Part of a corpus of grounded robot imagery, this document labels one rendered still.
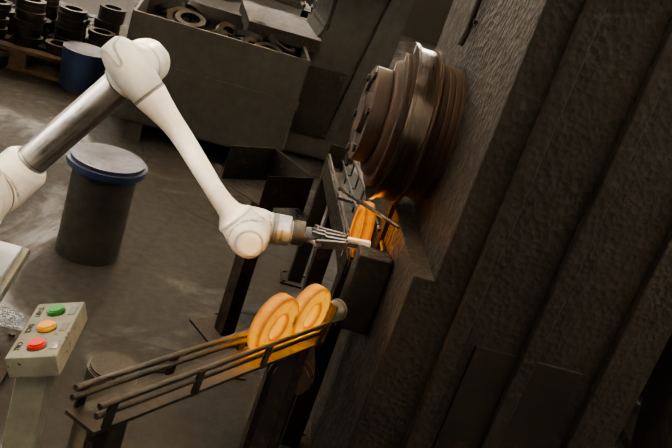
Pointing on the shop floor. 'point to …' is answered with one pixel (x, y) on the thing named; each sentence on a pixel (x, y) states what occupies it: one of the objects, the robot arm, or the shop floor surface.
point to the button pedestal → (38, 373)
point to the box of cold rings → (218, 74)
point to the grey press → (340, 28)
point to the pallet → (51, 29)
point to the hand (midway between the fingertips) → (358, 244)
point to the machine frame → (529, 221)
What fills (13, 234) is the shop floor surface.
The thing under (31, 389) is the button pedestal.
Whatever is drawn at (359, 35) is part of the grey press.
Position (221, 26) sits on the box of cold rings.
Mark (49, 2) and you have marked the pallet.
